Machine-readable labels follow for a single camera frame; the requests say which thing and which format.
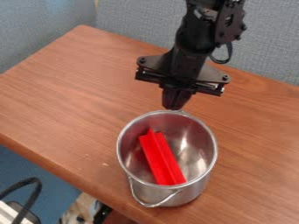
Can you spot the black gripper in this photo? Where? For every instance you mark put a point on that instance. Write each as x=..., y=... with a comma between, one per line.
x=180, y=70

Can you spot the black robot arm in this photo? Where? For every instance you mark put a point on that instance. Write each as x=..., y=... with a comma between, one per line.
x=212, y=24

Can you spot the red plastic block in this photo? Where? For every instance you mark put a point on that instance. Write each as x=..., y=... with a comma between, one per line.
x=160, y=159

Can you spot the metal pot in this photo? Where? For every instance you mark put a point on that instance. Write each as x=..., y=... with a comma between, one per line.
x=194, y=148

